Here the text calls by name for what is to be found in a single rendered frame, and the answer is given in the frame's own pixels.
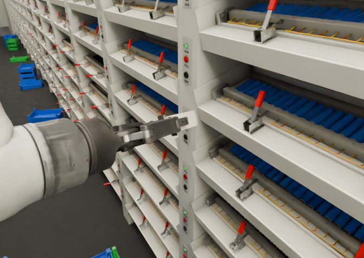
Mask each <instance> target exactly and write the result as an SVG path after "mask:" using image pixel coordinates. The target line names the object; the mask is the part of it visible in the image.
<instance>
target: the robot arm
mask: <svg viewBox="0 0 364 258"><path fill-rule="evenodd" d="M157 117H158V120H157V121H150V122H147V123H142V122H137V123H134V124H122V125H117V126H112V127H108V125H107V124H106V123H105V122H104V121H103V120H101V119H99V118H90V119H84V120H79V121H74V122H73V121H71V120H70V119H67V118H61V119H55V120H49V121H43V122H37V123H28V124H24V125H21V126H13V124H12V122H11V120H10V119H9V118H8V116H7V114H6V113H5V111H4V109H3V107H2V104H1V102H0V222H1V221H3V220H5V219H7V218H9V217H11V216H13V215H15V214H16V213H18V212H19V211H20V210H22V209H23V208H25V207H26V206H28V205H29V204H31V203H33V202H36V201H38V200H41V199H43V198H48V197H50V196H52V195H54V194H56V193H59V192H61V191H64V190H67V189H70V188H71V187H74V186H77V185H79V184H83V183H84V182H85V181H86V179H87V177H88V176H90V175H93V174H95V173H98V172H101V171H104V170H107V169H109V168H110V167H111V166H112V165H113V164H114V161H115V157H116V153H117V152H119V151H121V152H126V151H130V150H132V149H133V148H134V147H137V146H140V145H143V144H150V143H151V142H153V141H155V140H157V139H160V138H163V137H165V136H169V135H172V136H177V133H178V132H180V131H182V130H185V129H187V128H191V127H195V126H198V120H197V116H196V111H195V110H194V111H188V112H184V113H179V114H175V115H171V116H167V117H164V118H165V119H164V118H163V115H159V116H157Z"/></svg>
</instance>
